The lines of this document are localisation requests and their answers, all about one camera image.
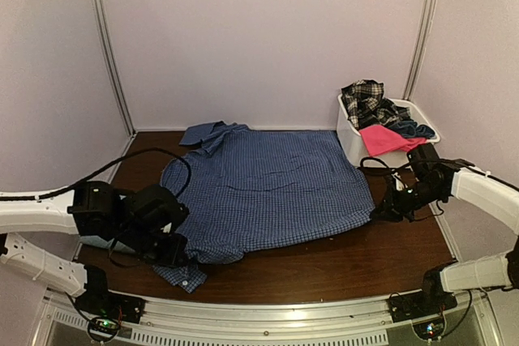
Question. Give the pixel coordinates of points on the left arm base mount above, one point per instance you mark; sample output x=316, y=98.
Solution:
x=106, y=313

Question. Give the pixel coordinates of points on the dark plaid shirt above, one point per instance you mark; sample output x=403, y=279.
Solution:
x=366, y=105

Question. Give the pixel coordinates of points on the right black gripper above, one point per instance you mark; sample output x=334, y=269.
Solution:
x=393, y=211

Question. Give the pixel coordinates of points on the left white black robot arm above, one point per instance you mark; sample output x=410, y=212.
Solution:
x=145, y=221

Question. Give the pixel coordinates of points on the aluminium frame post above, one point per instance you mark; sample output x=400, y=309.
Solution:
x=111, y=66
x=424, y=30

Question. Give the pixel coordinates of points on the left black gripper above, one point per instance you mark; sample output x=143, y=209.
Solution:
x=170, y=259

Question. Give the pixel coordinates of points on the pink garment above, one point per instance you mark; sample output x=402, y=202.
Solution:
x=379, y=140

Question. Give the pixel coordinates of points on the blue dotted shirt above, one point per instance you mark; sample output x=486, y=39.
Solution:
x=249, y=190

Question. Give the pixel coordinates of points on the light blue printed t-shirt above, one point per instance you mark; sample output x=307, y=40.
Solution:
x=101, y=243

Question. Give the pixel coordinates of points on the navy blue garment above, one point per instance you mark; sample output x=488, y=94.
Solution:
x=410, y=129

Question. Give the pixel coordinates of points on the front aluminium frame rail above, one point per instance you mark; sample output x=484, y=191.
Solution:
x=366, y=321

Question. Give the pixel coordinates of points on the right aluminium frame post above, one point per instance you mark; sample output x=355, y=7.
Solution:
x=424, y=30

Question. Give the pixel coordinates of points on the white plastic laundry basket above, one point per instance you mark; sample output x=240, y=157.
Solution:
x=354, y=147

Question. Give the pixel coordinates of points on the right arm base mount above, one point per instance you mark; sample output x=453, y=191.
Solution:
x=426, y=314

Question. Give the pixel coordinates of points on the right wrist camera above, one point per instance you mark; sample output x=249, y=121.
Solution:
x=399, y=183

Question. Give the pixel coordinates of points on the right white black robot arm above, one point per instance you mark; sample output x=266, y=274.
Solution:
x=438, y=180

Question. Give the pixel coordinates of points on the left aluminium frame post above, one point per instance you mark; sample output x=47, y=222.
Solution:
x=111, y=66

